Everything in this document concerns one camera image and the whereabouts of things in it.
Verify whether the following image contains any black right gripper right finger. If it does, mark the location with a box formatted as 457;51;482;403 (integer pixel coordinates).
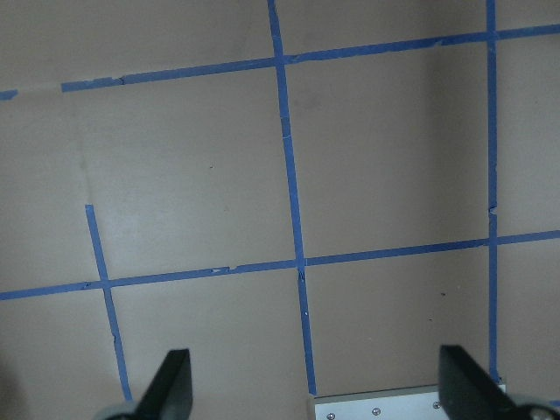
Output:
437;345;516;420

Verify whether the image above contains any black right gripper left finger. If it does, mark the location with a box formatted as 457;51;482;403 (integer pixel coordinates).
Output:
132;349;193;420

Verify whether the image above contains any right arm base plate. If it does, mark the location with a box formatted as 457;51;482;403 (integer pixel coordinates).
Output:
311;385;448;420

